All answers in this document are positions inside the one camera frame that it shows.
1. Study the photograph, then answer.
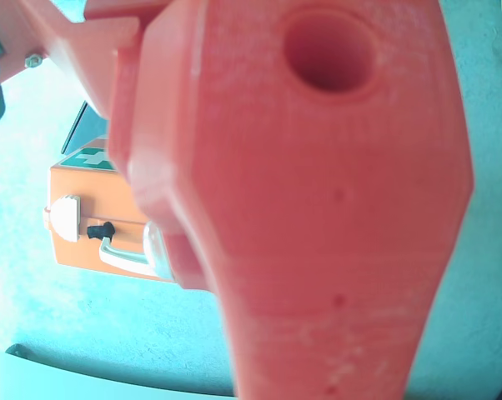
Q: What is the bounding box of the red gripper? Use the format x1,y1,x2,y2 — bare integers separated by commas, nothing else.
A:
0,0,173,121

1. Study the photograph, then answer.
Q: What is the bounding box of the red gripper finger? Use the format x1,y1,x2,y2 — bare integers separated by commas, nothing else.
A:
108,0,475,400

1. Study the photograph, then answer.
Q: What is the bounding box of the white plate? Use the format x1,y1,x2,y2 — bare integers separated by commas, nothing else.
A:
98,237,160,278

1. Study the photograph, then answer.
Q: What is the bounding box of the orange first aid box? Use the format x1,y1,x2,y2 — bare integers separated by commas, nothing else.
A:
42,145,181,285

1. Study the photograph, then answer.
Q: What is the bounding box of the white ribbed box latch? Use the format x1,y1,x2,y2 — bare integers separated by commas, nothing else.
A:
48,193,83,243
142,220,175,281

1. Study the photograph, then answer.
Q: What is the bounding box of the dark flat panel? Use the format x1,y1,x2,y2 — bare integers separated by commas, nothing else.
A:
60,101,111,156

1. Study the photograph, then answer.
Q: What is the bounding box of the black handle clip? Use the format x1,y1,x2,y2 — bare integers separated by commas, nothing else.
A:
86,222,116,242

